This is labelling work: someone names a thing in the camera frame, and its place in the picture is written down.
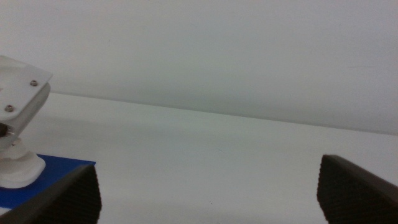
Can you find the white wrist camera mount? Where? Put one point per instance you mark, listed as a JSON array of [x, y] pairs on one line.
[[18, 93]]

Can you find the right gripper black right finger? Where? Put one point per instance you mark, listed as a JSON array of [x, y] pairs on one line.
[[357, 193]]

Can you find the blue rectangular mat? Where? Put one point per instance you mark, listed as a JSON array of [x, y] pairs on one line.
[[63, 169]]

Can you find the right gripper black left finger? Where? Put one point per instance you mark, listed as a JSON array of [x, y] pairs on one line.
[[71, 199]]

